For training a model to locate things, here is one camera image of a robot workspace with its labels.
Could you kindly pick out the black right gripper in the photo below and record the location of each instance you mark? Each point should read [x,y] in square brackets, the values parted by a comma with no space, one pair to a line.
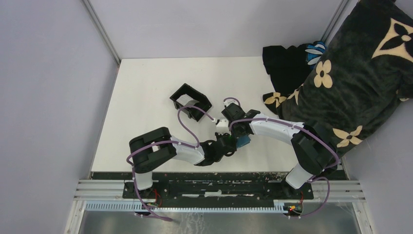
[237,134]

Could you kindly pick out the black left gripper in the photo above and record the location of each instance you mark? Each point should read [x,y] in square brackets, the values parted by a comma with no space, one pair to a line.
[217,135]

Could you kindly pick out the blue leather card holder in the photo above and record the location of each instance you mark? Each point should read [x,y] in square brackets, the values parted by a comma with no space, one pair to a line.
[242,141]

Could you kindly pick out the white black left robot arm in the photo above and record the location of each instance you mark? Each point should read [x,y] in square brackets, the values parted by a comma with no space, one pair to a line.
[151,150]

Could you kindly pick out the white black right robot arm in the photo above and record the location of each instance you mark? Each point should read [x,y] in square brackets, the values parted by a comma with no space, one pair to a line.
[312,144]

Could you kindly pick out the black plastic card bin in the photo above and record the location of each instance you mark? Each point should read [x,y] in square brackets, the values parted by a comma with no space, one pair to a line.
[191,112]

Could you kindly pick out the stack of silver cards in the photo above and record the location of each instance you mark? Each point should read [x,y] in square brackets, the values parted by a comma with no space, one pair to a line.
[186,100]

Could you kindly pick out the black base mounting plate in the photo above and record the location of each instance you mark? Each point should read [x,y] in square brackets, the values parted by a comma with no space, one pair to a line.
[218,190]

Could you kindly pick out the black cloth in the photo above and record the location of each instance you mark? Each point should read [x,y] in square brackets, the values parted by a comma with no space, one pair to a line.
[288,67]

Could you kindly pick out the blue white patterned cloth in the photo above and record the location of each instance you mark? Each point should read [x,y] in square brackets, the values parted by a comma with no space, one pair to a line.
[313,52]

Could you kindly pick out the black floral fleece blanket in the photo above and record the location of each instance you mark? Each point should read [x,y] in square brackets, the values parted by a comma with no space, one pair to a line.
[365,73]

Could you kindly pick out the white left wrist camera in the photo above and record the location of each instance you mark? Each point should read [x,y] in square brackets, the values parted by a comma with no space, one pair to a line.
[222,126]

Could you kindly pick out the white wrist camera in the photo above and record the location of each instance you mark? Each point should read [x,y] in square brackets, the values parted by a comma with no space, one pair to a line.
[230,101]
[222,126]

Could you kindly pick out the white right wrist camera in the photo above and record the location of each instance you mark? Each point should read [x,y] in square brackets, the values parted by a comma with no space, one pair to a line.
[230,101]

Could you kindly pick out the aluminium frame rail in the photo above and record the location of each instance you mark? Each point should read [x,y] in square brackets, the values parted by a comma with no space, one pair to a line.
[99,190]

